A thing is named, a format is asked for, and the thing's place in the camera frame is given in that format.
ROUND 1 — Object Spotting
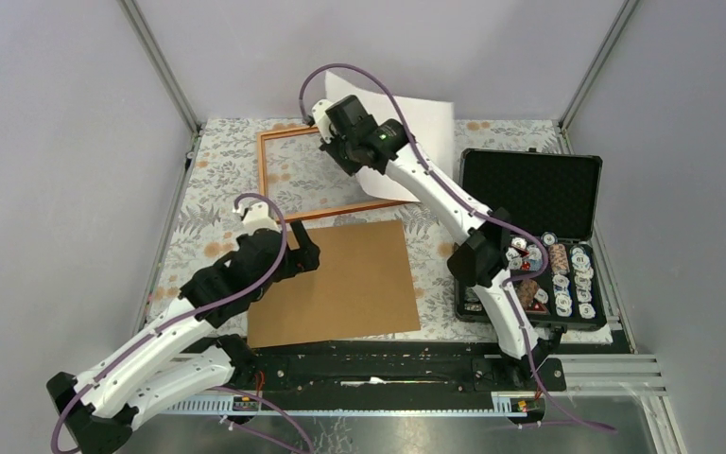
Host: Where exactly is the clear plastic sheet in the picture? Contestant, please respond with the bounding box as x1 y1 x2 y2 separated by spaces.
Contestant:
264 133 373 214

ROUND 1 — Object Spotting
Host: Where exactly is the orange wooden picture frame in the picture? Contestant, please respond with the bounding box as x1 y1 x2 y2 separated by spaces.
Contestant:
256 125 405 220

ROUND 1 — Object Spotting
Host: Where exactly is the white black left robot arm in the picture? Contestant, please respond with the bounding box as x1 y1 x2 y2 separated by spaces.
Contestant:
46 221 320 453

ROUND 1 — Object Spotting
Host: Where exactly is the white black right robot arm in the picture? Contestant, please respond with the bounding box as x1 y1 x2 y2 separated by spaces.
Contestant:
311 96 548 390

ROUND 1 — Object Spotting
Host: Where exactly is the brown cardboard backing board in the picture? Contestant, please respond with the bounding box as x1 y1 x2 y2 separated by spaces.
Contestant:
248 220 420 348

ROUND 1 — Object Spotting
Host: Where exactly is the black poker chip case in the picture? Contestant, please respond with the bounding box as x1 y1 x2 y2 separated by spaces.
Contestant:
459 148 606 331

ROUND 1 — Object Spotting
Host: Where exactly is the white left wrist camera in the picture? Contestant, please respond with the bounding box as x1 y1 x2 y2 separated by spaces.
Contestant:
241 203 281 235

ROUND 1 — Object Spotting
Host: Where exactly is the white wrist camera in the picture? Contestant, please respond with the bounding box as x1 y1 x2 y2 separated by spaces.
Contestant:
241 203 281 235
311 99 333 144

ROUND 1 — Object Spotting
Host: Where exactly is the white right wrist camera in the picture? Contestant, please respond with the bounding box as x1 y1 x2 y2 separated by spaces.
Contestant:
311 99 333 144

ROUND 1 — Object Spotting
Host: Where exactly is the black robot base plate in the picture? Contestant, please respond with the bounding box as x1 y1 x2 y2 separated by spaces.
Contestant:
227 340 566 411

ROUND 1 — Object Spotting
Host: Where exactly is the aluminium rail frame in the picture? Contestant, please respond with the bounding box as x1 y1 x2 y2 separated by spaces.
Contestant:
165 355 666 420

